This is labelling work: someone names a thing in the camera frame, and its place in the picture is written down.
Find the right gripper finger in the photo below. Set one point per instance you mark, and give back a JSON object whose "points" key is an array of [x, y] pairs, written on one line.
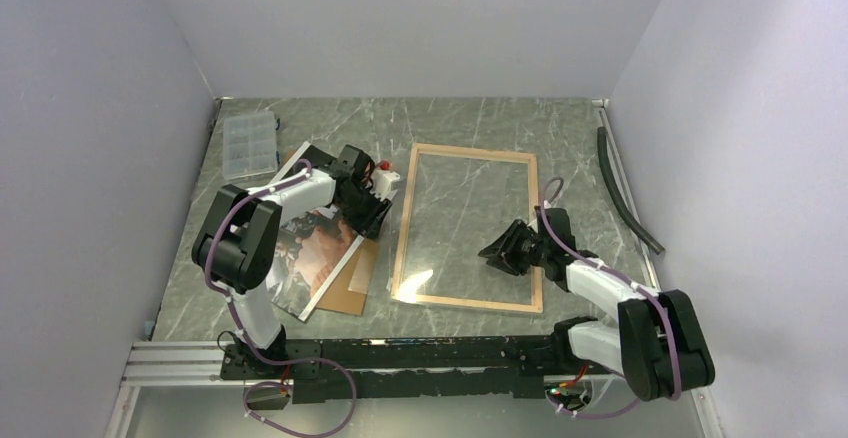
{"points": [[508, 242], [506, 264]]}

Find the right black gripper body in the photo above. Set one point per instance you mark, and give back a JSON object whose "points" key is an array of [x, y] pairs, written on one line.
{"points": [[529, 250]]}

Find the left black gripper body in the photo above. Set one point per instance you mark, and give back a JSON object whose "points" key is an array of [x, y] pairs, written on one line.
{"points": [[364, 210]]}

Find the white wooden picture frame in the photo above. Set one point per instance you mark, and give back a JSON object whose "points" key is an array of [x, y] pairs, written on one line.
{"points": [[406, 290]]}

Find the glossy photo print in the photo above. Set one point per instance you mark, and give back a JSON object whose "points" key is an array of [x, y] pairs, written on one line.
{"points": [[318, 190]]}

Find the clear acrylic sheet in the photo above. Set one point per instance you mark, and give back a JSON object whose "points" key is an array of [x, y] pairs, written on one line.
{"points": [[460, 206]]}

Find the brown backing board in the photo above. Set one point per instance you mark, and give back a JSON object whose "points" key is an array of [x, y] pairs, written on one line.
{"points": [[344, 282]]}

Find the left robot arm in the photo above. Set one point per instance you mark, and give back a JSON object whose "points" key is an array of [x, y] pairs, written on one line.
{"points": [[235, 248]]}

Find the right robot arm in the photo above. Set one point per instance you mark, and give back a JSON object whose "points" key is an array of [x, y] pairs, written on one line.
{"points": [[654, 341]]}

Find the clear plastic compartment box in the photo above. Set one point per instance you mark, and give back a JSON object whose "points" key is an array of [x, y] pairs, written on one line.
{"points": [[249, 145]]}

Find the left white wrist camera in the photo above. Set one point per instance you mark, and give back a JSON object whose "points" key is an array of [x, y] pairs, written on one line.
{"points": [[385, 181]]}

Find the aluminium extrusion rail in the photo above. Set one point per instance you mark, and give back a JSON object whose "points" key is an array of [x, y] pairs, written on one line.
{"points": [[198, 364]]}

